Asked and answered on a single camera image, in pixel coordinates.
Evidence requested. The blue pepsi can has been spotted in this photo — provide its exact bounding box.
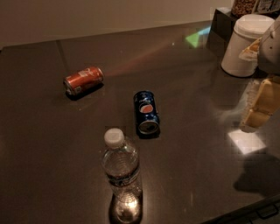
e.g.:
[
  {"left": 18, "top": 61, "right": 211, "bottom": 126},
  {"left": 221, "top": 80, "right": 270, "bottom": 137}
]
[{"left": 133, "top": 90, "right": 160, "bottom": 135}]

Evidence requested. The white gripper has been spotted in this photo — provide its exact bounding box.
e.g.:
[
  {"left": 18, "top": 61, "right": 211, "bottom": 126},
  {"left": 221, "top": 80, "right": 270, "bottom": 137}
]
[{"left": 239, "top": 16, "right": 280, "bottom": 133}]

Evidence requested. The black drawer handle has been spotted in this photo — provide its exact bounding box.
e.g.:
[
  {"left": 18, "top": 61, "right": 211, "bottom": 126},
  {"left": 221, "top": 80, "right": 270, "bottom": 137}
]
[{"left": 256, "top": 205, "right": 279, "bottom": 220}]

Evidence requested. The black snack box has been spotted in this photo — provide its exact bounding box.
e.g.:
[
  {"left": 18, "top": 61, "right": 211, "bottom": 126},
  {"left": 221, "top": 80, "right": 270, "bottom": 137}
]
[{"left": 206, "top": 7, "right": 237, "bottom": 58}]

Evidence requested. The jar of nuts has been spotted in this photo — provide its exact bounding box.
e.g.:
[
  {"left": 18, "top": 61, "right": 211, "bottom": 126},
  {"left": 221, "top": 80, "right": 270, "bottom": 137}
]
[{"left": 231, "top": 0, "right": 257, "bottom": 18}]

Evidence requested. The clear plastic water bottle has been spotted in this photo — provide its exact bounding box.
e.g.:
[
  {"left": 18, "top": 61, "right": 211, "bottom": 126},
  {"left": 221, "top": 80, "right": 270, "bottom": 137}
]
[{"left": 101, "top": 128, "right": 143, "bottom": 203}]

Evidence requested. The white lidded canister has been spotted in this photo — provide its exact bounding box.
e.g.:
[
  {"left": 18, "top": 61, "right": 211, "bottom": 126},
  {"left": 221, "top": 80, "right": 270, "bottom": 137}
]
[{"left": 221, "top": 14, "right": 275, "bottom": 77}]

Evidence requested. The orange soda can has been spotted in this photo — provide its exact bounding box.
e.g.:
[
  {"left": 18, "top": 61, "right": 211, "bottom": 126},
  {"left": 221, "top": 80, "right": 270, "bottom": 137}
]
[{"left": 63, "top": 66, "right": 104, "bottom": 96}]

